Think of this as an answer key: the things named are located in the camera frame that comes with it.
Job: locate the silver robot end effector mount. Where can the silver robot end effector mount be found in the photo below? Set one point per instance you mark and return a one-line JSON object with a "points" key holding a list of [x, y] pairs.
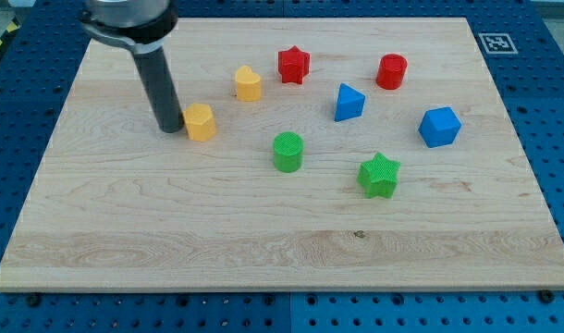
{"points": [[138, 26]]}

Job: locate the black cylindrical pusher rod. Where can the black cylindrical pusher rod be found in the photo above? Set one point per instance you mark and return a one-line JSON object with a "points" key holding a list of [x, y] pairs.
{"points": [[158, 84]]}

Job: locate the yellow hexagon block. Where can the yellow hexagon block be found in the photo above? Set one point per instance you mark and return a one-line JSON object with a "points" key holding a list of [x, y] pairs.
{"points": [[199, 122]]}

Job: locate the yellow heart block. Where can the yellow heart block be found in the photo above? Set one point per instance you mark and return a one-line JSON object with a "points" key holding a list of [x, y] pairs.
{"points": [[248, 84]]}

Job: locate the red star block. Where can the red star block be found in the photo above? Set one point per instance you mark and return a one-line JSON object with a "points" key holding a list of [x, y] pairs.
{"points": [[293, 65]]}

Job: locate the green cylinder block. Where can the green cylinder block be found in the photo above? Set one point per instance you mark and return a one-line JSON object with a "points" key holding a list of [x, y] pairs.
{"points": [[288, 148]]}

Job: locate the wooden board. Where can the wooden board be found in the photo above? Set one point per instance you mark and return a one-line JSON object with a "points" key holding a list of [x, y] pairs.
{"points": [[119, 206]]}

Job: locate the blue triangle block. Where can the blue triangle block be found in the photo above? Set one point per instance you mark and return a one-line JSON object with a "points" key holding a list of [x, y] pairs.
{"points": [[350, 103]]}

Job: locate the red cylinder block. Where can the red cylinder block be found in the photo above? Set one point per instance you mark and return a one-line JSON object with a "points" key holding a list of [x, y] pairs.
{"points": [[391, 71]]}

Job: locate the green star block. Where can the green star block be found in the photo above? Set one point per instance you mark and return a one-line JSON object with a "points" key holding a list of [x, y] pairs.
{"points": [[379, 176]]}

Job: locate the blue cube block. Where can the blue cube block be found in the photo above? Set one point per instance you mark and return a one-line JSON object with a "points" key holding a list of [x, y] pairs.
{"points": [[439, 127]]}

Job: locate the white fiducial marker tag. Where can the white fiducial marker tag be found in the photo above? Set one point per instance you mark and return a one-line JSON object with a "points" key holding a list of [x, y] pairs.
{"points": [[497, 43]]}

